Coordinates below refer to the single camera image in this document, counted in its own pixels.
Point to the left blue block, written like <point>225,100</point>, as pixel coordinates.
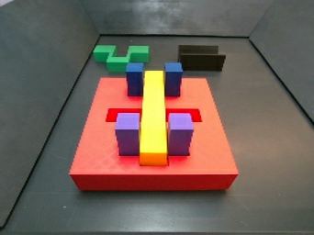
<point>136,79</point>

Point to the black fixture bracket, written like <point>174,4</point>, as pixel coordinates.
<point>201,58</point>

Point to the left purple block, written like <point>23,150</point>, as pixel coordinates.
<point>128,133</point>

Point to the right purple block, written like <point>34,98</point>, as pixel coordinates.
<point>181,129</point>

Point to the right blue block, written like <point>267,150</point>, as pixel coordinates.
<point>173,78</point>

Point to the blue block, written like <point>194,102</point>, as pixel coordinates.
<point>136,79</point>
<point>173,78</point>

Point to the yellow long bar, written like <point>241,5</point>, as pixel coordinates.
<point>154,127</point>

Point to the red base board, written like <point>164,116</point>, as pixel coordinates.
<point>101,169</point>

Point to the green bridge-shaped block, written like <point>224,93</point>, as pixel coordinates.
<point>106,53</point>

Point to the purple block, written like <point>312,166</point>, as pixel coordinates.
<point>128,133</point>
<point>181,129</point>

